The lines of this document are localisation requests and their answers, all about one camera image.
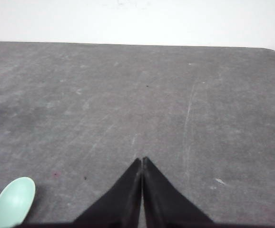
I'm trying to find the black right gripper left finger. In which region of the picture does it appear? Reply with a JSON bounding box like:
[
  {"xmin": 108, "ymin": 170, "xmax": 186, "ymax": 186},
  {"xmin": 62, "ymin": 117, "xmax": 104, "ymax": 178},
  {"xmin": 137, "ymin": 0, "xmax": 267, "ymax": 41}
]
[{"xmin": 73, "ymin": 158, "xmax": 141, "ymax": 228}]

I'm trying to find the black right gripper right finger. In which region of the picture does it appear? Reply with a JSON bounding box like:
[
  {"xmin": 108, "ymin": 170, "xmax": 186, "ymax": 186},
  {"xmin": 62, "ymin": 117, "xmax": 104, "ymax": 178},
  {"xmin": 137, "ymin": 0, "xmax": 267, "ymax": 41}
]
[{"xmin": 143, "ymin": 157, "xmax": 214, "ymax": 228}]

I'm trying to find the mint green plastic spoon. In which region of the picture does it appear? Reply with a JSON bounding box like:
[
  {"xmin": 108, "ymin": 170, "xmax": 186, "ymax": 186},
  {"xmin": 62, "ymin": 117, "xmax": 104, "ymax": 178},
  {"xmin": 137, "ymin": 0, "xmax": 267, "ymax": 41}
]
[{"xmin": 0, "ymin": 177, "xmax": 36, "ymax": 228}]

